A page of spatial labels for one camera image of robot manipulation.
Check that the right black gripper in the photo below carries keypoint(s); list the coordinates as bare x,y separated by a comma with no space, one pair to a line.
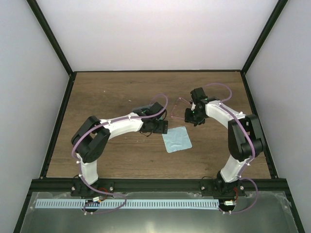
188,119

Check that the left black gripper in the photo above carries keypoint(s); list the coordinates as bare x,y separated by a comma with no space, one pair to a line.
162,128

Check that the grey green glasses case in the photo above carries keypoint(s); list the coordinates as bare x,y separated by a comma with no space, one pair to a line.
141,109

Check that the pink frame sunglasses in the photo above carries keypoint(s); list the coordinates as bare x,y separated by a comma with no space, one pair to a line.
179,107

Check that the light blue cleaning cloth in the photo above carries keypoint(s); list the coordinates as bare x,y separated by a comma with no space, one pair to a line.
177,139

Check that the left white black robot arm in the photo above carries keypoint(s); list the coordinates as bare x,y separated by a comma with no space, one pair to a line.
92,137

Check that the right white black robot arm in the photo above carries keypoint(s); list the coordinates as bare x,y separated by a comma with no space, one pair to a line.
245,136

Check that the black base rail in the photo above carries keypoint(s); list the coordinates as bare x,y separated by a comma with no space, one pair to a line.
207,187

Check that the black enclosure frame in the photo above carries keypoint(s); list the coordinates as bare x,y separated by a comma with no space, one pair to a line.
273,184

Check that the light blue slotted cable duct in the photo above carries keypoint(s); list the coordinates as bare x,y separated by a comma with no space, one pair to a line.
204,204

